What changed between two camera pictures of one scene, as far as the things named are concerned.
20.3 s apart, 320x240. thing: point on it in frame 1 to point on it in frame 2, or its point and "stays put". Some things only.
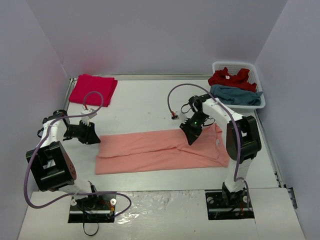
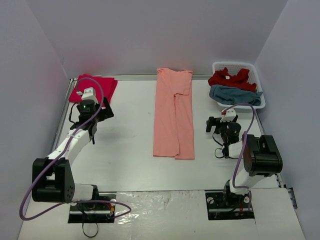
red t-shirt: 85,83 stays put
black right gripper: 189,127 to 213,122
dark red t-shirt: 222,78 stays put
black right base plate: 228,205 stays put
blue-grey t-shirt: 233,95 stays put
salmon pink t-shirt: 160,150 to 173,133
